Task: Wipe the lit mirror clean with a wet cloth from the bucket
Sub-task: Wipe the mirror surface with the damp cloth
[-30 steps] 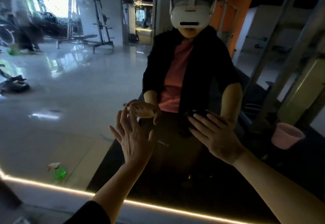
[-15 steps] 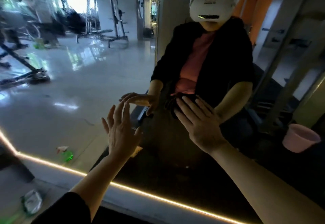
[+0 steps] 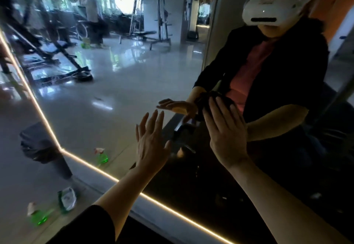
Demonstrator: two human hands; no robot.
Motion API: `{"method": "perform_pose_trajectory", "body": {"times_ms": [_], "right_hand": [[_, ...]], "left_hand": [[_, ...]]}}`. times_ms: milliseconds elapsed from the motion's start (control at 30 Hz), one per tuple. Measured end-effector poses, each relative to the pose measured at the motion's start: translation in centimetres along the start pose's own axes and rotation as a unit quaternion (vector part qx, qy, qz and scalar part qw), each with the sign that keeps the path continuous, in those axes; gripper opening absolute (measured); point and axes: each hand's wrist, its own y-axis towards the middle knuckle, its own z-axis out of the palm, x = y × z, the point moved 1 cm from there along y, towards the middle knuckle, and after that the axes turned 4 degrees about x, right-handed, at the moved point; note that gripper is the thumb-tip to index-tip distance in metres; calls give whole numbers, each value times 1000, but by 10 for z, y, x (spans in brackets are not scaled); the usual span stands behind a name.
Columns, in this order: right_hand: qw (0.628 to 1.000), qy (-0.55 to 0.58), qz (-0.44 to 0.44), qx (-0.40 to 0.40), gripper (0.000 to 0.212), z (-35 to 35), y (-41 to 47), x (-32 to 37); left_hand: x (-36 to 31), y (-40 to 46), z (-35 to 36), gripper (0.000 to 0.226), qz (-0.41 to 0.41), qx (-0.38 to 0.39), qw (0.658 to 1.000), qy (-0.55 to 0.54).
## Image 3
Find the green spray bottle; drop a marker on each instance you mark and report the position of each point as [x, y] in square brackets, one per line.
[37, 216]

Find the dark brown cleaning cloth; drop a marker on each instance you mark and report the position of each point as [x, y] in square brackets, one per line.
[207, 98]

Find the person's right forearm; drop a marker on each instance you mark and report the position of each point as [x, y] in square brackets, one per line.
[287, 208]

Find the person's left forearm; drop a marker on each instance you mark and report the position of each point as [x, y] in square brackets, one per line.
[130, 199]

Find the dark grey plastic bin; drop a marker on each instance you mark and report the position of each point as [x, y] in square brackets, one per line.
[44, 144]

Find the person's left hand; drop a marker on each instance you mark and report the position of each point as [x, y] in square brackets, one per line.
[152, 147]

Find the person's right hand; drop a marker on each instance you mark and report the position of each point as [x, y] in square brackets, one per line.
[227, 136]

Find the large wall mirror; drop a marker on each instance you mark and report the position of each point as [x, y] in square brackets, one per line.
[121, 75]

